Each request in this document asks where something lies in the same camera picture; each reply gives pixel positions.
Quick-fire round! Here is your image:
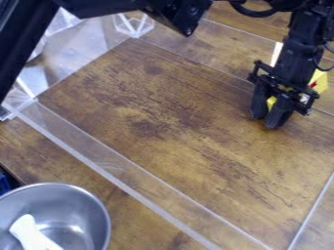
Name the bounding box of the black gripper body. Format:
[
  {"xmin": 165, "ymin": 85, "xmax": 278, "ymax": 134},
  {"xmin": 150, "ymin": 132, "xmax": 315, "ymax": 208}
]
[{"xmin": 249, "ymin": 38, "xmax": 324, "ymax": 115}]

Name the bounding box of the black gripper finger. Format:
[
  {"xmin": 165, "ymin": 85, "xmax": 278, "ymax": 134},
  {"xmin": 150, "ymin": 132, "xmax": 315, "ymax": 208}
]
[
  {"xmin": 265, "ymin": 94, "xmax": 295, "ymax": 129},
  {"xmin": 250, "ymin": 82, "xmax": 270, "ymax": 119}
]

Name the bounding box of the yellow butter box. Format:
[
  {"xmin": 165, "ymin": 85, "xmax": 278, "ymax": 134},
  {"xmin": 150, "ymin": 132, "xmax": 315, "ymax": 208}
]
[{"xmin": 266, "ymin": 70, "xmax": 328, "ymax": 108}]

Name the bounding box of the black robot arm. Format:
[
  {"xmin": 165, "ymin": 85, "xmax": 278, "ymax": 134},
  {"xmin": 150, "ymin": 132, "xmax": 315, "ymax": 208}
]
[{"xmin": 0, "ymin": 0, "xmax": 334, "ymax": 129}]

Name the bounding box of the steel bowl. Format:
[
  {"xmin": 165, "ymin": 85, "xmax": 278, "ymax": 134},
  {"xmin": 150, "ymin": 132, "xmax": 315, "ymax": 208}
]
[{"xmin": 0, "ymin": 183, "xmax": 112, "ymax": 250}]

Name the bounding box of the blue object at edge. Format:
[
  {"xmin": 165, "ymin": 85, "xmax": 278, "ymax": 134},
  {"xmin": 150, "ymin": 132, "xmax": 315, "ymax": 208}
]
[{"xmin": 0, "ymin": 173, "xmax": 11, "ymax": 195}]

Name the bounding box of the black cable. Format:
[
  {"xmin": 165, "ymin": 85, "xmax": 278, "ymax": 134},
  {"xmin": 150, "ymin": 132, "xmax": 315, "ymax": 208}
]
[{"xmin": 227, "ymin": 0, "xmax": 279, "ymax": 19}]

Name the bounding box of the clear acrylic enclosure wall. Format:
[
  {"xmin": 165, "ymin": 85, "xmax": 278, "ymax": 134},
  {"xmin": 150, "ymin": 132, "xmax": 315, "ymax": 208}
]
[{"xmin": 0, "ymin": 6, "xmax": 334, "ymax": 250}]

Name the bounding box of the white handle in bowl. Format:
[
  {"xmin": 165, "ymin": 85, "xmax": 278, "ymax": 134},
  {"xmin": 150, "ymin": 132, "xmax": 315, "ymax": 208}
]
[{"xmin": 10, "ymin": 214, "xmax": 64, "ymax": 250}]

